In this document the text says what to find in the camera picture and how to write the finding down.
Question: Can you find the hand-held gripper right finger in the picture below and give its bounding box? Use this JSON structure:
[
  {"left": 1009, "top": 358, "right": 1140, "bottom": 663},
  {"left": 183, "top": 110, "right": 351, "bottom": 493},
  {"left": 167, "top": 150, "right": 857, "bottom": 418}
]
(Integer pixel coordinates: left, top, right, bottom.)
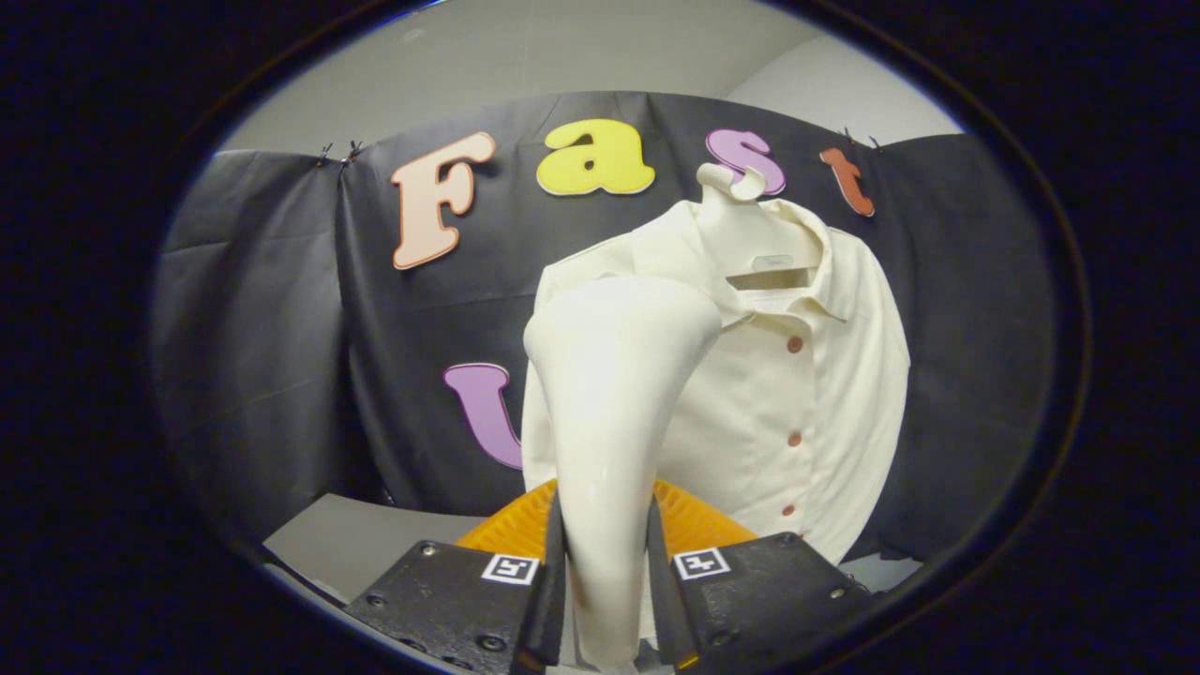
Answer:
[{"left": 647, "top": 478, "right": 882, "bottom": 671}]

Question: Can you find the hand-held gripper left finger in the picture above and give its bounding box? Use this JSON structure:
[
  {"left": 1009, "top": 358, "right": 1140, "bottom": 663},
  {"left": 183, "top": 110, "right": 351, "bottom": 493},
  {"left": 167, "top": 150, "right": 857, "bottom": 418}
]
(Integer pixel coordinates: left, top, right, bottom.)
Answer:
[{"left": 342, "top": 478, "right": 568, "bottom": 675}]

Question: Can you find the white garment steamer head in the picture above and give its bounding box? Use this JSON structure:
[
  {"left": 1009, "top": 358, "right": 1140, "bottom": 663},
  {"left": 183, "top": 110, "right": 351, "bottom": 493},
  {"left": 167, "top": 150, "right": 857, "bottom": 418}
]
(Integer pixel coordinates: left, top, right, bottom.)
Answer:
[{"left": 522, "top": 274, "right": 725, "bottom": 671}]

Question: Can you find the cream button-up shirt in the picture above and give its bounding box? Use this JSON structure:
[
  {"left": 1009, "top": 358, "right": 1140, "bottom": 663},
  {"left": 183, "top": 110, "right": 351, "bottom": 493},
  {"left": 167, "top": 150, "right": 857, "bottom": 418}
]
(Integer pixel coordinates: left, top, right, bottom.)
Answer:
[{"left": 520, "top": 199, "right": 912, "bottom": 563}]

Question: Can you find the grey table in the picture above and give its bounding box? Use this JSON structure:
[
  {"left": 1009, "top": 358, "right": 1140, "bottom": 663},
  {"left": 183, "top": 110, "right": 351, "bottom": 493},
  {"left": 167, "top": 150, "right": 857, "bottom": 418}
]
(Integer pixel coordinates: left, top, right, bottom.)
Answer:
[{"left": 262, "top": 494, "right": 488, "bottom": 606}]

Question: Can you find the white plastic hanger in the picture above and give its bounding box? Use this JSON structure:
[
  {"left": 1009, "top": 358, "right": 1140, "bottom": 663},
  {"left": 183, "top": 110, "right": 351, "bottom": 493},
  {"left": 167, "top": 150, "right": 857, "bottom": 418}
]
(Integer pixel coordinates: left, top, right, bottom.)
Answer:
[{"left": 696, "top": 161, "right": 826, "bottom": 292}]

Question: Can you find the black backdrop cloth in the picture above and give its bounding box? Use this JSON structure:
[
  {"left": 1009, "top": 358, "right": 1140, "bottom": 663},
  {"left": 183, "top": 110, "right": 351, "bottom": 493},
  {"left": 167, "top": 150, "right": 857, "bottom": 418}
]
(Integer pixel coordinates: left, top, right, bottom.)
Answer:
[{"left": 150, "top": 91, "right": 1060, "bottom": 563}]

